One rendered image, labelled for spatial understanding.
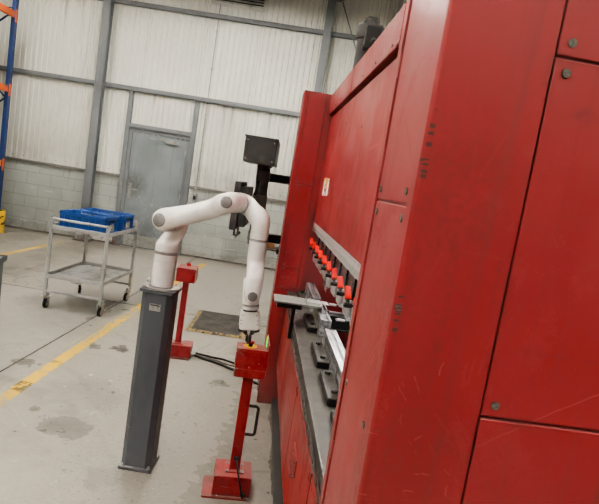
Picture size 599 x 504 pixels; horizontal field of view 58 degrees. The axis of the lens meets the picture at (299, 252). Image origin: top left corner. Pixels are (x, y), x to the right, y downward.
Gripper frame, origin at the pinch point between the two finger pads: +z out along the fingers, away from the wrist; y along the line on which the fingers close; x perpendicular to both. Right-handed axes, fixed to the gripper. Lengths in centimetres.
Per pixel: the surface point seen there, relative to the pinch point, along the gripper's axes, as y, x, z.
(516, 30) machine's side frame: -23, 204, -101
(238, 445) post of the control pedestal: 2, -2, 58
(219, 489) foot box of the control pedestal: 10, 3, 79
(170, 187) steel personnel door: 139, -754, -49
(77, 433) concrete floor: 96, -48, 77
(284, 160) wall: -64, -729, -113
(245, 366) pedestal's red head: 0.7, 4.8, 12.6
